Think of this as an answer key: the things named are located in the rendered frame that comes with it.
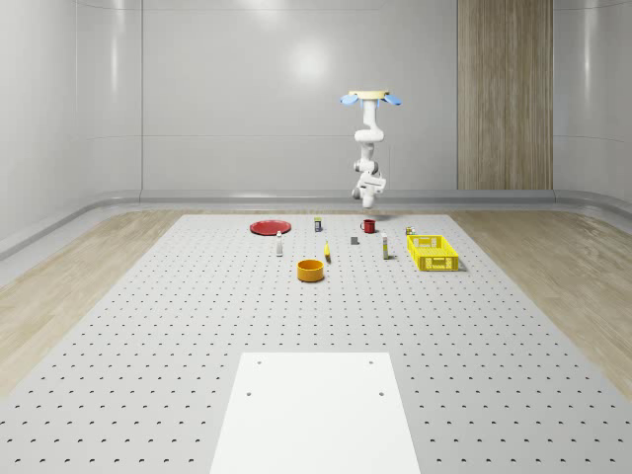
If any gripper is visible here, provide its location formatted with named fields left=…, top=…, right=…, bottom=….
left=358, top=171, right=388, bottom=196

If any drone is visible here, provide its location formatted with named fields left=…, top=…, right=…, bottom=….
left=338, top=89, right=403, bottom=108

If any yellow basket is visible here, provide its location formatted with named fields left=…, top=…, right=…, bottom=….
left=405, top=233, right=460, bottom=273

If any yellow bowl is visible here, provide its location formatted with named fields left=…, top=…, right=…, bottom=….
left=296, top=259, right=326, bottom=284

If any red plate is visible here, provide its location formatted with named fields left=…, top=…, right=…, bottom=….
left=249, top=218, right=293, bottom=238

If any white board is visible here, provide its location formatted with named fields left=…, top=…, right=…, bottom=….
left=208, top=351, right=423, bottom=474

